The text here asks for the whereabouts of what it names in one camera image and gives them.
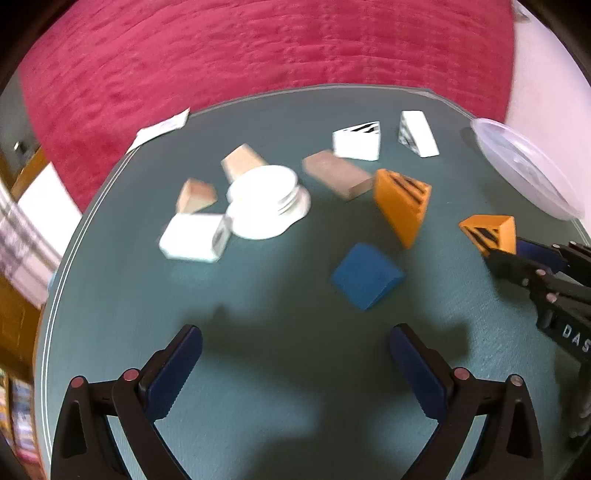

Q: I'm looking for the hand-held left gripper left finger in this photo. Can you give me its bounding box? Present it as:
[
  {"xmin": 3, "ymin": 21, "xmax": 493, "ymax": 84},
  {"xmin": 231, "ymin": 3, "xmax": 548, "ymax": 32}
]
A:
[{"xmin": 52, "ymin": 324, "xmax": 204, "ymax": 480}]

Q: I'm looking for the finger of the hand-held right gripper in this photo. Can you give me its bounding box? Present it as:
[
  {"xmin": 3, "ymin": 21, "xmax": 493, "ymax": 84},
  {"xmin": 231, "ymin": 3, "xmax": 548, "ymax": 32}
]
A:
[
  {"xmin": 516, "ymin": 239, "xmax": 591, "ymax": 288},
  {"xmin": 485, "ymin": 249, "xmax": 591, "ymax": 321}
]

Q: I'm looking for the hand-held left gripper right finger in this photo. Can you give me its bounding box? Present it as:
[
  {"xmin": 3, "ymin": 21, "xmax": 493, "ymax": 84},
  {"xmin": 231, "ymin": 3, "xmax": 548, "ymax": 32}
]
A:
[{"xmin": 389, "ymin": 323, "xmax": 544, "ymax": 480}]

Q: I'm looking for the small orange striped wedge block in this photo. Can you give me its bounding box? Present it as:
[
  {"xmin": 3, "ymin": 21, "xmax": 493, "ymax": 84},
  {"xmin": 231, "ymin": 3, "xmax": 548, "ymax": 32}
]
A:
[{"xmin": 458, "ymin": 215, "xmax": 516, "ymax": 257}]

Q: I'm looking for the clear plastic bowl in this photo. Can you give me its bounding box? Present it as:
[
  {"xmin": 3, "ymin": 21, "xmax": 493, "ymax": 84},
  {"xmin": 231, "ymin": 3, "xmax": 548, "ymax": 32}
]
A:
[{"xmin": 470, "ymin": 117, "xmax": 586, "ymax": 221}]

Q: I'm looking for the blue wedge block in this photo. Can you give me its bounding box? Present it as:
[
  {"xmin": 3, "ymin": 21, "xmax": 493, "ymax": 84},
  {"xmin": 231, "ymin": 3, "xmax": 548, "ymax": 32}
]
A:
[{"xmin": 331, "ymin": 243, "xmax": 406, "ymax": 311}]

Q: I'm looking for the large orange striped wedge block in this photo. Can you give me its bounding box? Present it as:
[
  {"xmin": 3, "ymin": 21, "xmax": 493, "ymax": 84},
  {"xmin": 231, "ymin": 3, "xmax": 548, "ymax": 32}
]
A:
[{"xmin": 373, "ymin": 169, "xmax": 432, "ymax": 249}]

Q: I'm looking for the plain white wedge block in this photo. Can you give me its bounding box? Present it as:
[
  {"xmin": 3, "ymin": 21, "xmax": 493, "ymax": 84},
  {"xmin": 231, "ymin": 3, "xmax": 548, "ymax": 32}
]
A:
[{"xmin": 158, "ymin": 213, "xmax": 230, "ymax": 264}]

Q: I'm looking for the white plastic jar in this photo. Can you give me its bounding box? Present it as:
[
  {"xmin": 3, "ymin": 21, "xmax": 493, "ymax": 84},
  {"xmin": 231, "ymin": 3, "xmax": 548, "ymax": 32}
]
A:
[{"xmin": 225, "ymin": 165, "xmax": 311, "ymax": 240}]

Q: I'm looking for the brown rectangular wooden block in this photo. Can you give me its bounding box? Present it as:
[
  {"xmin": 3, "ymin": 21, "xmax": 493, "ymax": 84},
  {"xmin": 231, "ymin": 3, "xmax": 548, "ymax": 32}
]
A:
[{"xmin": 302, "ymin": 150, "xmax": 374, "ymax": 200}]

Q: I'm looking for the row of books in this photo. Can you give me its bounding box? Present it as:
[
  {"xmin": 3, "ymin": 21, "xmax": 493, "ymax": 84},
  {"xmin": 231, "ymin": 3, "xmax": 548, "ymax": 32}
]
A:
[{"xmin": 0, "ymin": 364, "xmax": 40, "ymax": 467}]

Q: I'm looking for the white striped wedge block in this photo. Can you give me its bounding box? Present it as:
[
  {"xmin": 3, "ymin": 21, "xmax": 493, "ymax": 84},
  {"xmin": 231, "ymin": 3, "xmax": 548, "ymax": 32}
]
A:
[
  {"xmin": 332, "ymin": 121, "xmax": 382, "ymax": 161},
  {"xmin": 398, "ymin": 111, "xmax": 439, "ymax": 158}
]

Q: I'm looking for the wooden cabinet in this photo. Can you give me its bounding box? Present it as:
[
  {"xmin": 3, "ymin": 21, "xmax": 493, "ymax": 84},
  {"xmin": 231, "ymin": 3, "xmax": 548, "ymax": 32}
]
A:
[{"xmin": 0, "ymin": 148, "xmax": 51, "ymax": 370}]

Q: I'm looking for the light wooden wedge block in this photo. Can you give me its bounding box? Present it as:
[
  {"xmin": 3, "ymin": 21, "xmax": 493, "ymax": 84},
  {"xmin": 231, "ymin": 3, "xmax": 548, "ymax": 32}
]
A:
[
  {"xmin": 175, "ymin": 178, "xmax": 218, "ymax": 215},
  {"xmin": 221, "ymin": 144, "xmax": 269, "ymax": 183}
]

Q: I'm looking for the white striped cloth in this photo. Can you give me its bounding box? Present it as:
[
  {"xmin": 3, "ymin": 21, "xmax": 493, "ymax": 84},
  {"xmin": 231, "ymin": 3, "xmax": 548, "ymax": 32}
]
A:
[{"xmin": 0, "ymin": 164, "xmax": 84, "ymax": 310}]

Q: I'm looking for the white paper slip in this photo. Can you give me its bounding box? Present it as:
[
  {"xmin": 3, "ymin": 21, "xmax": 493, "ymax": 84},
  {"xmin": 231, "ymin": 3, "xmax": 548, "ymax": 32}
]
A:
[{"xmin": 126, "ymin": 107, "xmax": 191, "ymax": 155}]

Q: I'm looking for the red quilted blanket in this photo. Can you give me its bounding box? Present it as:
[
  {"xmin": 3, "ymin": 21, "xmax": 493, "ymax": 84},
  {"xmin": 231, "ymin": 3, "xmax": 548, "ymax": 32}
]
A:
[{"xmin": 18, "ymin": 0, "xmax": 518, "ymax": 217}]

